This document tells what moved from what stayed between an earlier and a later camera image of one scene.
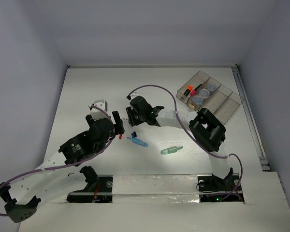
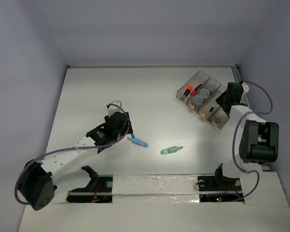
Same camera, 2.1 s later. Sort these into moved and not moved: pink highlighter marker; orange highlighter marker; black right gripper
Moved: black right gripper
Not moved: pink highlighter marker; orange highlighter marker
